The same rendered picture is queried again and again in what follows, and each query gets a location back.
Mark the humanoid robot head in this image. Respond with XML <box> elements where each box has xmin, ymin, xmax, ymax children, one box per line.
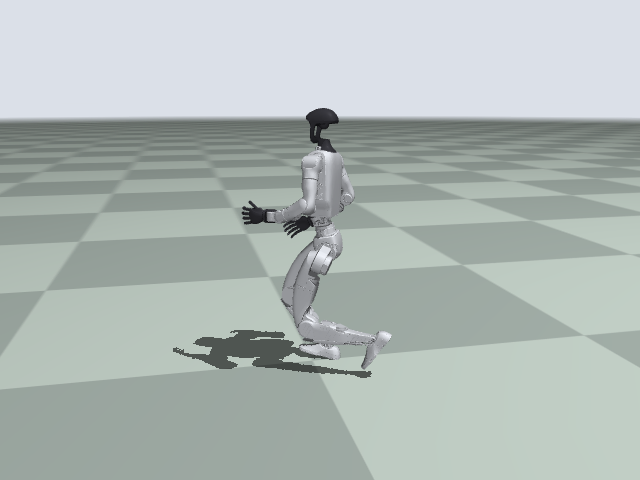
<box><xmin>306</xmin><ymin>108</ymin><xmax>339</xmax><ymax>153</ymax></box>

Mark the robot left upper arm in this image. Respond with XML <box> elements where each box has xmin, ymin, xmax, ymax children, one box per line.
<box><xmin>299</xmin><ymin>154</ymin><xmax>323</xmax><ymax>216</ymax></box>

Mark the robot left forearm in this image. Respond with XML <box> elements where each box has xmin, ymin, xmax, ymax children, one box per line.
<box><xmin>267</xmin><ymin>199</ymin><xmax>307</xmax><ymax>224</ymax></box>

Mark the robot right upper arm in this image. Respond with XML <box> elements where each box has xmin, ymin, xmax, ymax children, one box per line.
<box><xmin>340</xmin><ymin>156</ymin><xmax>355</xmax><ymax>205</ymax></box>

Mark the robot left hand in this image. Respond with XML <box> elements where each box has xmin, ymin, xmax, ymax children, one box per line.
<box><xmin>242</xmin><ymin>201</ymin><xmax>277</xmax><ymax>224</ymax></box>

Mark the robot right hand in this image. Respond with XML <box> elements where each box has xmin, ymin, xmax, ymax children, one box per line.
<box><xmin>283</xmin><ymin>216</ymin><xmax>314</xmax><ymax>238</ymax></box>

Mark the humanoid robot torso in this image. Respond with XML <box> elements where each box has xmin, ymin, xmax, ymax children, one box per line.
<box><xmin>308</xmin><ymin>146</ymin><xmax>343</xmax><ymax>260</ymax></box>

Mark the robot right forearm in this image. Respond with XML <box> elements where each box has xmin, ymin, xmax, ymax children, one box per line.
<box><xmin>310</xmin><ymin>202</ymin><xmax>345</xmax><ymax>223</ymax></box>

